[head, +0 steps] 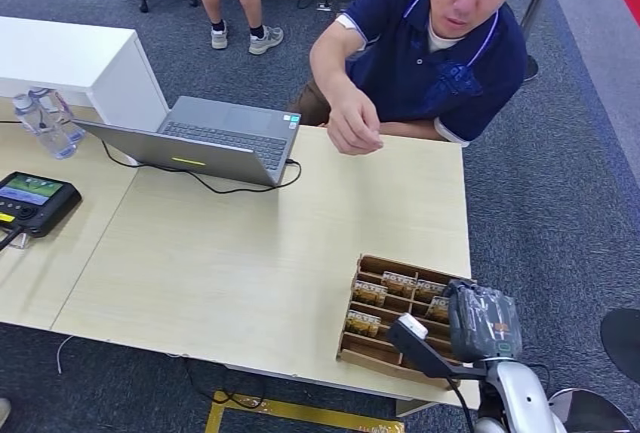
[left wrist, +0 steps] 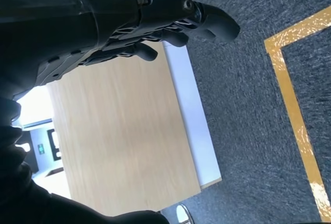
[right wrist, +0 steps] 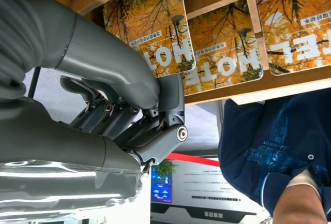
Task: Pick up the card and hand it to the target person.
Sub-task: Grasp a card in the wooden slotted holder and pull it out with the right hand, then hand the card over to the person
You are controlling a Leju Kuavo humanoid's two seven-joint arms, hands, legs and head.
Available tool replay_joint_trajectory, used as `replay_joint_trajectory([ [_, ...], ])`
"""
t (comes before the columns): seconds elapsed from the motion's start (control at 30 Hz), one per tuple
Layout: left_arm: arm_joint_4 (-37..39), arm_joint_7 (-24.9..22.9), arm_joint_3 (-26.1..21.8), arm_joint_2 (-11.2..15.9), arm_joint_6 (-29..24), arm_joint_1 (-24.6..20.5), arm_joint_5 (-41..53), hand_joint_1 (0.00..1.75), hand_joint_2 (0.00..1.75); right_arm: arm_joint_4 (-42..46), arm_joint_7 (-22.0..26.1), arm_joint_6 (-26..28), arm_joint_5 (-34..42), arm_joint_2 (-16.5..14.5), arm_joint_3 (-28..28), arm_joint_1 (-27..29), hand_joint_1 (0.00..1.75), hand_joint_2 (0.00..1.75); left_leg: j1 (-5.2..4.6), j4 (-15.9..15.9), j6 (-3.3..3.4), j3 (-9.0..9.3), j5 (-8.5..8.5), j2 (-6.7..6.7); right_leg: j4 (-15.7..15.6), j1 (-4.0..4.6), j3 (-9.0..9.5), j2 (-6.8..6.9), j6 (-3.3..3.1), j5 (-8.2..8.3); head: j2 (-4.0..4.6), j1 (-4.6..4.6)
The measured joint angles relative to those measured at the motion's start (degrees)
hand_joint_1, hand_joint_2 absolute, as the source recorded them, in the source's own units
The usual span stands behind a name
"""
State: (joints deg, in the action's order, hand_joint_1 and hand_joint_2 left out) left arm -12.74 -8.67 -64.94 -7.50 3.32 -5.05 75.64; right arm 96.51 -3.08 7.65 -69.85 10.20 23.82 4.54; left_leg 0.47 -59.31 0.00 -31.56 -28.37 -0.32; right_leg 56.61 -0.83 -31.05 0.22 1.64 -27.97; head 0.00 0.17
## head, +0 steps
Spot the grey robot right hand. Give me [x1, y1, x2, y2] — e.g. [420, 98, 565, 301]
[446, 278, 524, 364]

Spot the person's right hand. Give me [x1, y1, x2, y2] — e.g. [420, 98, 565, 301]
[325, 88, 385, 156]

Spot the yellow autumn hotel card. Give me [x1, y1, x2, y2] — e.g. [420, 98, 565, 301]
[426, 296, 451, 325]
[345, 310, 382, 339]
[414, 279, 448, 304]
[380, 271, 417, 299]
[352, 280, 389, 307]

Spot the seated person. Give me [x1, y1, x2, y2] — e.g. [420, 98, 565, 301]
[288, 0, 549, 156]

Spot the wooden card rack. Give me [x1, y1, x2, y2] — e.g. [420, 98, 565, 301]
[336, 254, 476, 392]

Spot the grey laptop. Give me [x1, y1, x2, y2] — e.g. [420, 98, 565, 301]
[73, 95, 303, 188]

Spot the grey rounded cover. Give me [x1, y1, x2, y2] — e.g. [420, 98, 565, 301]
[549, 386, 637, 433]

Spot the black round object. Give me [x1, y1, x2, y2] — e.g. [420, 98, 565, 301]
[599, 307, 640, 386]

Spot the yellow floor tape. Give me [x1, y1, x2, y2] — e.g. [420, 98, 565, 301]
[205, 390, 405, 433]

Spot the clear plastic water bottle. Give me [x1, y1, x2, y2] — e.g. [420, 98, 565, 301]
[29, 87, 87, 146]
[12, 93, 76, 161]

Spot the white low cabinet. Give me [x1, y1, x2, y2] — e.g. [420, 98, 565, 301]
[0, 15, 170, 166]

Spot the black handheld controller with screen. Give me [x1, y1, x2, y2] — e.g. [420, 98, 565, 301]
[0, 171, 82, 252]

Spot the black camera bracket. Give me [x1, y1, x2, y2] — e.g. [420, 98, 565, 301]
[386, 315, 488, 382]

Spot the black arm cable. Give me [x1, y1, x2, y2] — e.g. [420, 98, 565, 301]
[445, 376, 476, 433]

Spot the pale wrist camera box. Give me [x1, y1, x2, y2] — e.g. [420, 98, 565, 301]
[397, 313, 429, 342]

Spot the black laptop cable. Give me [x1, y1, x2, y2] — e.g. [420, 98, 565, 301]
[100, 140, 303, 197]

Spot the black floor cable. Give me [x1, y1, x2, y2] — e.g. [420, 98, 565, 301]
[180, 357, 266, 411]

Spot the white floor cable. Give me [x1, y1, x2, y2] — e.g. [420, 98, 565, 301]
[56, 335, 75, 376]

